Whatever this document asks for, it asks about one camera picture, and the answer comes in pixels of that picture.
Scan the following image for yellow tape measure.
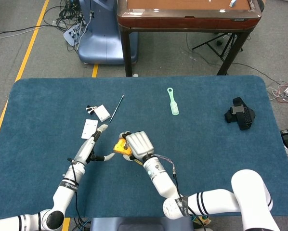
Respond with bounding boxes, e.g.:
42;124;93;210
113;138;144;167

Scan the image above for white hanging pendant cable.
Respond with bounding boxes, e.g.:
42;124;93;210
75;11;95;49

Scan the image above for black tripod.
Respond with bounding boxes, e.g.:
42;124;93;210
191;32;244;62

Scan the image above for black cable bundle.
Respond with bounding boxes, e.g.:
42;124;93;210
43;0;87;32

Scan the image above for thin metal rod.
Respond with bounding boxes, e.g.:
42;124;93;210
109;94;125;123

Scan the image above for white power strip with plugs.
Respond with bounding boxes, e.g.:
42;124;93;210
63;23;87;46

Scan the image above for small white card box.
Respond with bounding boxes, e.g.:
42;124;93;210
94;104;111;123

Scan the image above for mint green brush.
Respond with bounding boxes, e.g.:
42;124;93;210
167;87;180;116

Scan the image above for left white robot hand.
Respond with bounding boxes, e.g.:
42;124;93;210
74;124;117;167

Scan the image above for brown mahjong table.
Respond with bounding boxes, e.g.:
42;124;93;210
117;0;262;77

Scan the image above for colourful printed packet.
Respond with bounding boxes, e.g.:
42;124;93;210
192;215;211;226

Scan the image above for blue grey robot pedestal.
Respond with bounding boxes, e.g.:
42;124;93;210
78;0;139;65

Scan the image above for flat white rectangular plate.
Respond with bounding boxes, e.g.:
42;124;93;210
81;119;99;140

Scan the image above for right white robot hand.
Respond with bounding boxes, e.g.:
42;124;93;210
118;131;155;161

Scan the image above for blue carpet table cover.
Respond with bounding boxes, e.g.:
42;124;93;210
0;75;288;219

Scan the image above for black elastic strap mount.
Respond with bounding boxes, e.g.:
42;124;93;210
224;96;257;131

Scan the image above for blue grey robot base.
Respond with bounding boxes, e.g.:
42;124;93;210
90;216;194;231

